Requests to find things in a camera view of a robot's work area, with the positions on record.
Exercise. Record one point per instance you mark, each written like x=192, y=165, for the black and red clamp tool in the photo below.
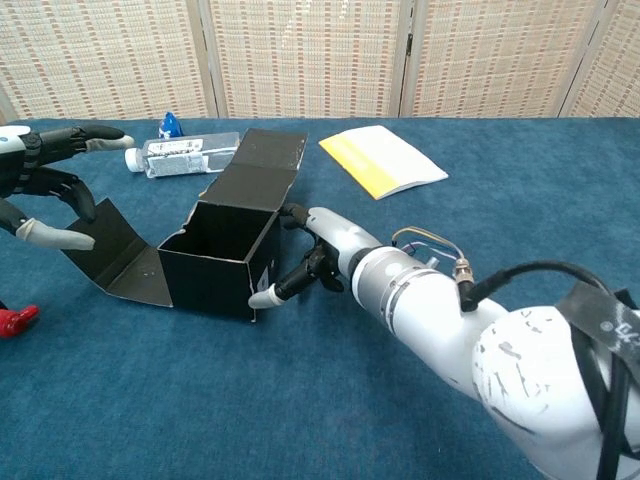
x=12, y=322

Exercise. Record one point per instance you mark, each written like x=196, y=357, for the yellow and white booklet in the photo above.
x=390, y=160

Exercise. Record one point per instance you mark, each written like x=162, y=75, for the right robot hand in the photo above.
x=340, y=235

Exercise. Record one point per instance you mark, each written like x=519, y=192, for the small blue packet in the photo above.
x=170, y=127

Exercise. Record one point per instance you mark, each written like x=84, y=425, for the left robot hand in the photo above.
x=15, y=165

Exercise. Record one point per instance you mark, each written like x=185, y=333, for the black cardboard box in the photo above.
x=210, y=280

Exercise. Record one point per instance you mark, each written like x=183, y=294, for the blue carpeted table surface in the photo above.
x=250, y=415

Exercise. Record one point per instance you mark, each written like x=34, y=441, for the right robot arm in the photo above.
x=450, y=320

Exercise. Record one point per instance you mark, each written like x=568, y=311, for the woven folding screen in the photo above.
x=300, y=55

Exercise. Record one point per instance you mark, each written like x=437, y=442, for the clear plastic bottle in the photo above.
x=185, y=152

